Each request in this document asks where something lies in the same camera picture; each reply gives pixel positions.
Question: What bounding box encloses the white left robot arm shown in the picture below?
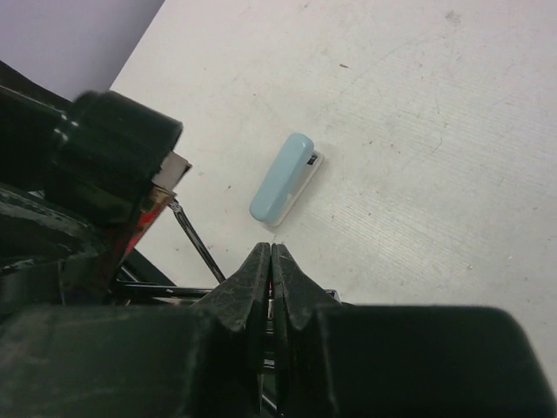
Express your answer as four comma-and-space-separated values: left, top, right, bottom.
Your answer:
1, 64, 190, 314

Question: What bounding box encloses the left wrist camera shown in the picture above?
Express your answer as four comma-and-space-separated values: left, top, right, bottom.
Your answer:
152, 152, 192, 192

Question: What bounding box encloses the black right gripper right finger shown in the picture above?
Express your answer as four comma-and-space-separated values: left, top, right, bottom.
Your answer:
271, 245, 556, 417

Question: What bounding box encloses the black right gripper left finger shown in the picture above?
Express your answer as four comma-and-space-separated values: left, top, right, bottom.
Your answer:
1, 243, 270, 417

